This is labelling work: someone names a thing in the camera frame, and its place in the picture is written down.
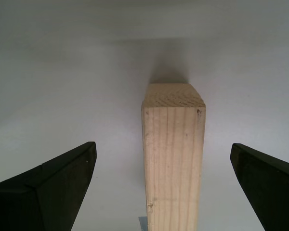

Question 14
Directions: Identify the grey tape square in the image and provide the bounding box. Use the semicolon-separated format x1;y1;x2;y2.
138;216;148;231

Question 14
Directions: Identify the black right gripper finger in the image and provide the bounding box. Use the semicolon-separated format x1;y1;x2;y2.
0;141;97;231
230;143;289;231

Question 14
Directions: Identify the light wooden block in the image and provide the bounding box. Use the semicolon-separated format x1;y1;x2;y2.
141;83;207;231

